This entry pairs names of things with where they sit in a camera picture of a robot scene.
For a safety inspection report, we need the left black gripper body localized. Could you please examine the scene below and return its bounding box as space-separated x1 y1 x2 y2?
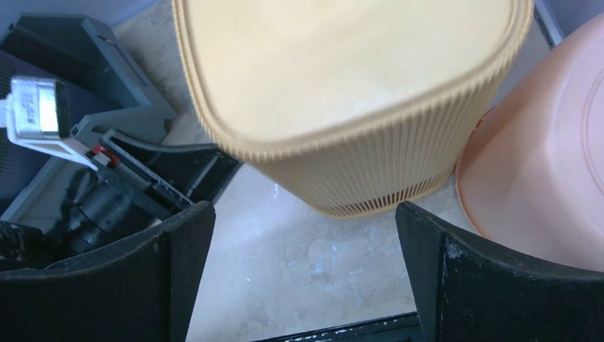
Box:
47 146 193 257

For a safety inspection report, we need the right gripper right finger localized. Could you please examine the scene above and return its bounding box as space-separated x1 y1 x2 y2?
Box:
395 202 603 341

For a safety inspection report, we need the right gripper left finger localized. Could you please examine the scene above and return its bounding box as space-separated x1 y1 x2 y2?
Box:
1 202 216 341

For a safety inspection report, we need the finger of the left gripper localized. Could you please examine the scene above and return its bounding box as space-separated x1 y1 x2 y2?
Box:
101 130 242 204

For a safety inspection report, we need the large orange plastic bucket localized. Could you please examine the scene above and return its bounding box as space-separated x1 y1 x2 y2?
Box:
456 15 603 271

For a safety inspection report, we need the yellow mesh basket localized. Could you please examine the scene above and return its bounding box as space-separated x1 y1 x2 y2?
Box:
172 1 534 218

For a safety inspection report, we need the dark grey plastic bin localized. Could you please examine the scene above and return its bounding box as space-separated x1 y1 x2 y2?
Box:
1 14 176 229

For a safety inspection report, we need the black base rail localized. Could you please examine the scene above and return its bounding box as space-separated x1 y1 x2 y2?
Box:
264 312 425 342

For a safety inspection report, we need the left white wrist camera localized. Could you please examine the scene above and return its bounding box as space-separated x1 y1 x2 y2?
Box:
1 76 99 172

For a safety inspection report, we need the aluminium frame rail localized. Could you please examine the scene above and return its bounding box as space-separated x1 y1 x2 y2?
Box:
534 0 566 49

